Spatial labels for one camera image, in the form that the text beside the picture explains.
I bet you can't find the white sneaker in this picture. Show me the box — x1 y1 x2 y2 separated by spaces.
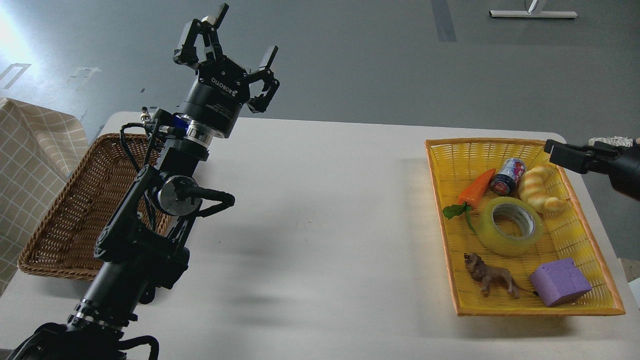
588 136 639 147

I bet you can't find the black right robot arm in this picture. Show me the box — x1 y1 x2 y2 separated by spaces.
543 139 640 201

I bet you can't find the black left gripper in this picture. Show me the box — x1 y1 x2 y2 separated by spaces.
173 3 281 139

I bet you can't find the purple foam block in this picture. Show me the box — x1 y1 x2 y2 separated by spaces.
528 257 593 307

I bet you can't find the white stand base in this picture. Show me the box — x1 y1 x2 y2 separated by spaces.
489 0 579 19

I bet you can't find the brown wicker basket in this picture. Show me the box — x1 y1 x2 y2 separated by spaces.
18 132 173 282

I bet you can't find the brown toy lion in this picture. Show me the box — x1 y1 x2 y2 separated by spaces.
462 252 521 299

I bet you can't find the small soda can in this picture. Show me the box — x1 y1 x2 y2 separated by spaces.
489 157 527 196

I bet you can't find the yellow woven tray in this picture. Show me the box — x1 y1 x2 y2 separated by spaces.
425 137 626 317

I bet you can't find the toy croissant bread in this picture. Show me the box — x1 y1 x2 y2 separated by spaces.
518 164 567 214

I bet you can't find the orange toy carrot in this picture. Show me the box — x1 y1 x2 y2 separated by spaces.
441 168 496 234

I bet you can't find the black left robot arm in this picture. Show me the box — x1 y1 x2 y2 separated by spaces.
8 3 280 360

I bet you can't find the beige checkered cloth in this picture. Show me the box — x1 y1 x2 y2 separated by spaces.
0 97 89 292

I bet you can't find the yellow tape roll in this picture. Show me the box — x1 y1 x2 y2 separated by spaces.
475 196 544 257

